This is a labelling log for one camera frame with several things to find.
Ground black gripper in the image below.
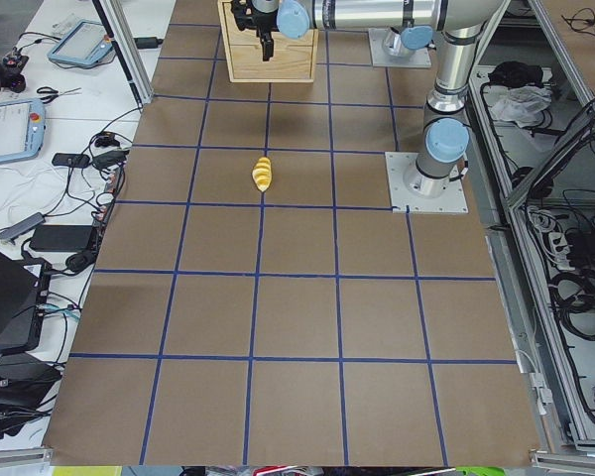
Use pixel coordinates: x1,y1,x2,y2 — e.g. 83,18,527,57
251,9,278,61

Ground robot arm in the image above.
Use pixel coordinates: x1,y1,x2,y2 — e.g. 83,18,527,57
383,25,434,58
230,1,502,198

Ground wooden drawer cabinet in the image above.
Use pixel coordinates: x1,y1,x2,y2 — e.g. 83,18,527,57
217,1,318,83

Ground toy bread loaf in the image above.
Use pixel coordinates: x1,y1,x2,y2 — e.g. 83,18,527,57
251,157,273,192

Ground far teach pendant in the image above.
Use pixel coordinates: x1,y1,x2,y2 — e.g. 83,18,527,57
47,20,113,69

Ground teach pendant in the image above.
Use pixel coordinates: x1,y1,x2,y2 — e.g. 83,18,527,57
0,98,46,164
47,20,113,69

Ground scissors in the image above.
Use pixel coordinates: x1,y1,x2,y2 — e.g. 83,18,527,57
36,86,82,104

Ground black phone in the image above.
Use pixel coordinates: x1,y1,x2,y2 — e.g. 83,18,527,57
52,153,91,169

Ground white crumpled cloth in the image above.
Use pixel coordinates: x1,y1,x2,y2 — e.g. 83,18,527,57
490,85,552,128

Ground near teach pendant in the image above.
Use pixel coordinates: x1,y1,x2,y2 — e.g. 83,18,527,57
0,98,46,164

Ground black power adapter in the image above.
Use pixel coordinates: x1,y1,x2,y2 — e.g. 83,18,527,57
30,224,94,252

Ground black laptop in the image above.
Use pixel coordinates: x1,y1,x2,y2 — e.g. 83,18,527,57
0,252,51,355

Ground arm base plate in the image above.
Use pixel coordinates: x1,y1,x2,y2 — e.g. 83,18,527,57
368,26,434,68
385,152,468,215

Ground aluminium frame post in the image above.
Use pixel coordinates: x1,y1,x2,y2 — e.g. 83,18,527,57
92,0,154,110

